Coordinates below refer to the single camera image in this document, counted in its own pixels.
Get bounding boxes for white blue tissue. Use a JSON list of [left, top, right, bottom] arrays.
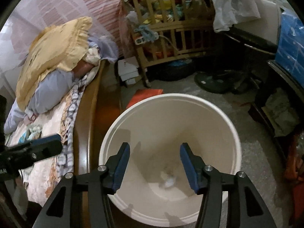
[[160, 171, 178, 189]]

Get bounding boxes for white trash bucket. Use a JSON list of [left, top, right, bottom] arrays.
[[99, 94, 242, 227]]

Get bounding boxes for grey-blue blanket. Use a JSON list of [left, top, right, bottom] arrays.
[[4, 36, 119, 135]]

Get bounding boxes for yellow knitted blanket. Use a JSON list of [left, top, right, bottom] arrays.
[[15, 17, 92, 111]]

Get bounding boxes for red paper bag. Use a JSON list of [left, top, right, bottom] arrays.
[[126, 89, 163, 109]]

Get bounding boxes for white cardboard boxes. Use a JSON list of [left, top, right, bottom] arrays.
[[118, 57, 142, 86]]

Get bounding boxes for wooden baby crib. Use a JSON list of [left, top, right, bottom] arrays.
[[121, 0, 215, 87]]

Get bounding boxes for white plastic bag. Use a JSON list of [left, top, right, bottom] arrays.
[[212, 0, 260, 32]]

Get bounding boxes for wooden bed frame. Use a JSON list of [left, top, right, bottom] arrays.
[[72, 59, 124, 228]]

